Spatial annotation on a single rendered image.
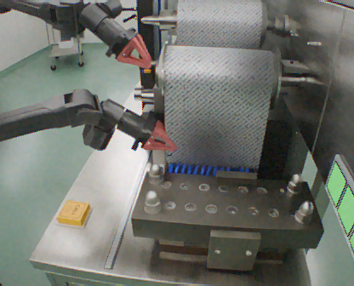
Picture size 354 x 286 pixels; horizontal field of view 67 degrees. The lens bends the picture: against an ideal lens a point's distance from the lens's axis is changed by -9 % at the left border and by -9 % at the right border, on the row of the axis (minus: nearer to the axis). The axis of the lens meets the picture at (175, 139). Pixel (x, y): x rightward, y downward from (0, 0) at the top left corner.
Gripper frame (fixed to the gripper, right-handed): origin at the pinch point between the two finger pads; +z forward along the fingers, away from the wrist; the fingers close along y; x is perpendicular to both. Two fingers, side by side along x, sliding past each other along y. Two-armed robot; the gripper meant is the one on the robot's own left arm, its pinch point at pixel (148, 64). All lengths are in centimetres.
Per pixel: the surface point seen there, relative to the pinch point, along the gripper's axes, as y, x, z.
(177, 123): 6.9, -4.1, 14.0
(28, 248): -29, -156, 10
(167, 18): -20.6, 7.2, -4.8
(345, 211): 35, 17, 35
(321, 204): -9, 0, 73
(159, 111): -0.3, -8.0, 9.8
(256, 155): 6.1, 2.8, 33.7
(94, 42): -545, -245, -134
